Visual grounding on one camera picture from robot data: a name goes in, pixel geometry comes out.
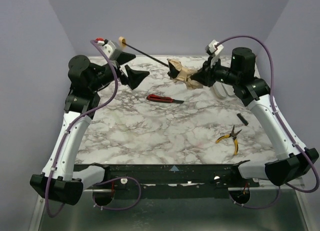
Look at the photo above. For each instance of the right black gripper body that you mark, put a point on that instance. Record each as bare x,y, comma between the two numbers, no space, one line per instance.
204,74

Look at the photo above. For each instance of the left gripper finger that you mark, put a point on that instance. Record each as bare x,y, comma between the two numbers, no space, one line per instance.
135,77
125,57

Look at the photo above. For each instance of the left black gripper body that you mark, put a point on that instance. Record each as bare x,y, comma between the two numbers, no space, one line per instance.
119,71

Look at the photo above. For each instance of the beige folding umbrella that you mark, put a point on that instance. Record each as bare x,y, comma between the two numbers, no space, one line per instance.
177,72

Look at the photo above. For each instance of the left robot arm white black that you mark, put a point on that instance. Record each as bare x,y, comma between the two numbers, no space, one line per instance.
58,181

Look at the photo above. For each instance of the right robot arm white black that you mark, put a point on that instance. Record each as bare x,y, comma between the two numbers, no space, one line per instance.
293,158

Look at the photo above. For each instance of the red black utility knife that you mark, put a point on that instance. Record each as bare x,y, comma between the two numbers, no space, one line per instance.
163,99

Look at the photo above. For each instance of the black hex key holder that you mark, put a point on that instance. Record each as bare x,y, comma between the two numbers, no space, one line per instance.
242,119

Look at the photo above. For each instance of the blue tape triangle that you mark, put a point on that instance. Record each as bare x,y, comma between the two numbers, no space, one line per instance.
174,169

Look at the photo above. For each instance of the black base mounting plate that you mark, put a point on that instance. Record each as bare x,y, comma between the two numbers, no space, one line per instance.
156,181

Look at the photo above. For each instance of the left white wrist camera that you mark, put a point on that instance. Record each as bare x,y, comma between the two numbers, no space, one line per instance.
110,48

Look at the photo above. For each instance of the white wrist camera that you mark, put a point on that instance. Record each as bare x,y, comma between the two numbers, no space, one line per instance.
213,49
110,48

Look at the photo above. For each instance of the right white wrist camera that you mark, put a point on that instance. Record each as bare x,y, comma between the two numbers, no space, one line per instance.
213,49

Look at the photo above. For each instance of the aluminium rail frame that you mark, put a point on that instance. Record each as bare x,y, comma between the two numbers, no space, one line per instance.
64,181

